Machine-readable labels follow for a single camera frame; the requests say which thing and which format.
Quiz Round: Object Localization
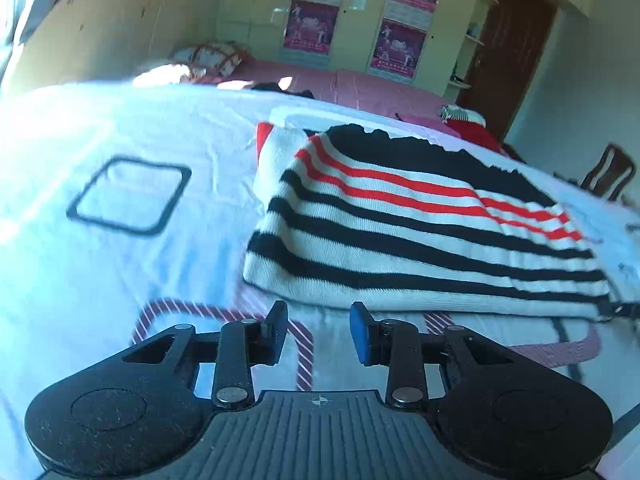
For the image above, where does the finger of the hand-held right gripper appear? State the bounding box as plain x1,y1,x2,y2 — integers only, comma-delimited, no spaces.
597,299,640,322

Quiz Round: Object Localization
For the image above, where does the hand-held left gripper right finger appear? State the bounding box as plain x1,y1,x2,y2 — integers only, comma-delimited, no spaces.
349,302,518,410

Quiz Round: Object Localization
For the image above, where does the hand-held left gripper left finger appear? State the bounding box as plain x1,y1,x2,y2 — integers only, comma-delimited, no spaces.
121,301,290,410

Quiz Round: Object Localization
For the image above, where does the striped knit sweater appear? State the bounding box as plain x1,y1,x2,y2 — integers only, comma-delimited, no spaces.
243,121,619,322

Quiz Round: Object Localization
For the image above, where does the wooden chair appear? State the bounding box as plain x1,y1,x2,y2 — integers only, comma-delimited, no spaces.
579,143,637,202

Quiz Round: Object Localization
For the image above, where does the light blue patterned bed sheet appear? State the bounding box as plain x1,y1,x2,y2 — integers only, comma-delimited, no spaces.
0,79,640,480

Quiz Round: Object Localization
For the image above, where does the red cloth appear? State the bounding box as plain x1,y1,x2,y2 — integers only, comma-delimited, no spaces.
438,103,503,153

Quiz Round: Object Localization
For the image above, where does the pink bed sheet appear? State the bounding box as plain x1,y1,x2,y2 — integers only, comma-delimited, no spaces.
220,58,506,153

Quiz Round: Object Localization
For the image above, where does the dark cloth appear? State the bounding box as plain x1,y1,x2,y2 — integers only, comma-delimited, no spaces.
251,81,314,99

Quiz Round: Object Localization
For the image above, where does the brown wooden door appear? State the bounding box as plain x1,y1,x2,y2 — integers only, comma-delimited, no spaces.
456,0,559,142

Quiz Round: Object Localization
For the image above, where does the patchwork pillow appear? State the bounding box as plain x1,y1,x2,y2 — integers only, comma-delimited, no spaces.
169,41,249,79

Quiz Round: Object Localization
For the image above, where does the corner shelf unit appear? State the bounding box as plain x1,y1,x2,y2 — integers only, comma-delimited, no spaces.
447,0,501,92

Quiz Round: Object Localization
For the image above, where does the cream wardrobe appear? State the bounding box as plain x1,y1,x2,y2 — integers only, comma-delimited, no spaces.
215,0,501,103

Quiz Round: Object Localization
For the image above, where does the cream rounded headboard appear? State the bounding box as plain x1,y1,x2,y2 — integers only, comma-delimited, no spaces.
2,0,187,97

